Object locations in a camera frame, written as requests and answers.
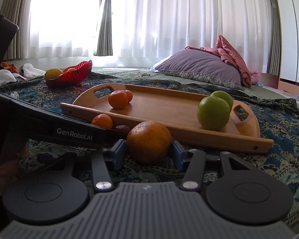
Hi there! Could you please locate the blue paisley cloth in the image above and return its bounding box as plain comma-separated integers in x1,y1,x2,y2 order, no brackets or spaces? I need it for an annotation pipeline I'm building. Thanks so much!
0,78,299,232

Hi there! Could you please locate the dark red date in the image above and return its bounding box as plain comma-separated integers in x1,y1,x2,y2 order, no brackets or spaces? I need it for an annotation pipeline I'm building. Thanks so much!
113,125,131,136

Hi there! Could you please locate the near green apple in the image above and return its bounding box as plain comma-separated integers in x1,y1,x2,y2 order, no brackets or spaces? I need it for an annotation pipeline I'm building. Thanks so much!
197,96,231,131

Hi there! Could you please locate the large orange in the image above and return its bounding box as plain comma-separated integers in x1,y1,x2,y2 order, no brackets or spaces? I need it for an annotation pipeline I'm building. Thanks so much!
126,121,173,162

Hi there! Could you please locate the yellow fruit in bowl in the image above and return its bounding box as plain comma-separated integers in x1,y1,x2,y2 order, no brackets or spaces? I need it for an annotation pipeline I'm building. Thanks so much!
44,68,63,81

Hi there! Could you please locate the red glass fruit bowl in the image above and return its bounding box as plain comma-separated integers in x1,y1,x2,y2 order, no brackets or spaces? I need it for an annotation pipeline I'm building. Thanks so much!
45,60,92,89

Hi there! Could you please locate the small tangerine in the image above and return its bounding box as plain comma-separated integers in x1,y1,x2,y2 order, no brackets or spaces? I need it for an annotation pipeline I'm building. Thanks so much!
124,90,133,103
91,114,113,129
108,91,128,110

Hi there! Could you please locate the grey left curtain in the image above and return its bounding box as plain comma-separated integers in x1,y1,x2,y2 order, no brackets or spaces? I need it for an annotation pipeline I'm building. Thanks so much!
0,0,31,61

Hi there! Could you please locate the person's left hand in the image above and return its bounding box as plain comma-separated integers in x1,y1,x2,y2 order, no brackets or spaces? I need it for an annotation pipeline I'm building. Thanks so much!
0,142,29,195

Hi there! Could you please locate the wooden serving tray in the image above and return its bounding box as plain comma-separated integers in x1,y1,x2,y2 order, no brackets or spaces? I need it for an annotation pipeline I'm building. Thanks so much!
61,83,274,153

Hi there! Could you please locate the green quilted bedspread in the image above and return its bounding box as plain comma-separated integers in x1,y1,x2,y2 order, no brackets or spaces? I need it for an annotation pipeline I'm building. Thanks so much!
88,67,286,99

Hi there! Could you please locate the white clothes pile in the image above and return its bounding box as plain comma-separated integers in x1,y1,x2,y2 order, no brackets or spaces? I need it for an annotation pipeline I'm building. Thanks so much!
0,62,46,87

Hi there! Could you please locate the far green apple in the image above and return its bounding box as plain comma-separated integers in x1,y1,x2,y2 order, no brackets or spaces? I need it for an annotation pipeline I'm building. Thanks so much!
210,91,233,110

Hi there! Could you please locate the white sheer curtain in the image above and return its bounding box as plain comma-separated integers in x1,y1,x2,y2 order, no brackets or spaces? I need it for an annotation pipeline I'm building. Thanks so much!
29,0,272,71

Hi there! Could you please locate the grey right curtain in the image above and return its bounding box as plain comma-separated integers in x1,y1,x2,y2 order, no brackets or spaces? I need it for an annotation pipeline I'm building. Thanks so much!
267,0,282,77

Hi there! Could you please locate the green apple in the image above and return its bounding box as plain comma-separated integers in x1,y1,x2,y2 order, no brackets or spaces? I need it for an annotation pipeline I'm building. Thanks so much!
197,96,231,131
210,91,233,110

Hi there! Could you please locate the white wardrobe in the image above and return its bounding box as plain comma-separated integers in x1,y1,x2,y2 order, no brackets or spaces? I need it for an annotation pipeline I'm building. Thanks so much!
278,0,299,83

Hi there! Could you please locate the grey middle curtain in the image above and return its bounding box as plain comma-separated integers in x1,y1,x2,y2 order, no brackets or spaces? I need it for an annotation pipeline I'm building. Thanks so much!
94,0,113,56

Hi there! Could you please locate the pink blanket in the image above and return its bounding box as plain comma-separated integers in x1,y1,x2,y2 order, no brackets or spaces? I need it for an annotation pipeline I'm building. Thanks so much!
185,35,260,88

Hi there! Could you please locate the purple pillow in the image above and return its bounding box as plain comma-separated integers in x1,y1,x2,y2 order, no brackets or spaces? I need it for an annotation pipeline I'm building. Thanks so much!
155,49,242,90

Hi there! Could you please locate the grey curtain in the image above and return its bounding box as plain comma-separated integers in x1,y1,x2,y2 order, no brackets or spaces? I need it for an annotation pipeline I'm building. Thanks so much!
94,0,113,56
0,0,31,61
267,0,282,77

